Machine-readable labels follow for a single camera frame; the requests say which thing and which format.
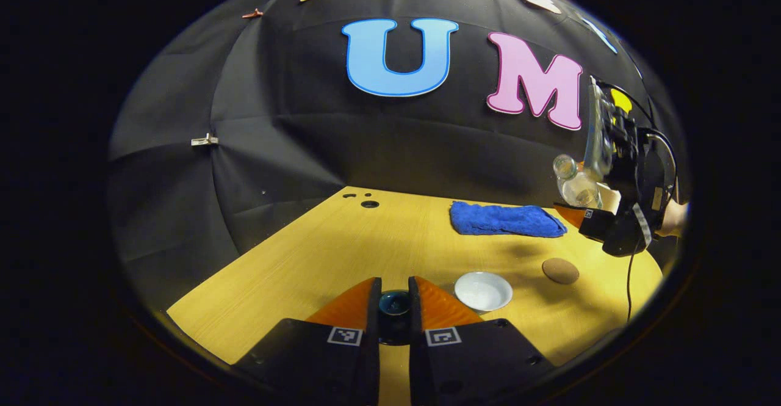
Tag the blue towel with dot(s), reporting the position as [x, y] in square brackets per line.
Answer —
[503, 220]

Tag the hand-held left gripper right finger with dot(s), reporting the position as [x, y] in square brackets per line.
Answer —
[416, 333]

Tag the white clip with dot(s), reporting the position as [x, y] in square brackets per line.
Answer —
[204, 141]

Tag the round brown coaster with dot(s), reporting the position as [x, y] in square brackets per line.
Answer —
[560, 270]

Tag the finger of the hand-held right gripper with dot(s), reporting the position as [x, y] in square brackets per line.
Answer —
[595, 223]

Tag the clear water bottle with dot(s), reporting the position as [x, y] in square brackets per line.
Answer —
[576, 189]

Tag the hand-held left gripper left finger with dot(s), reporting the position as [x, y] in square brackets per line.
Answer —
[373, 333]

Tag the dark blue teacup lid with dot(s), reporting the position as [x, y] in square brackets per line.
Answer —
[395, 305]

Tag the black backdrop cloth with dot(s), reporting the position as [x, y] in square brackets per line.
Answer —
[274, 125]

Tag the copper clip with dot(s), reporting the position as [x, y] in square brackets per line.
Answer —
[252, 13]

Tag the blue and white teacup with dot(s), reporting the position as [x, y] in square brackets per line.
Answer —
[482, 290]

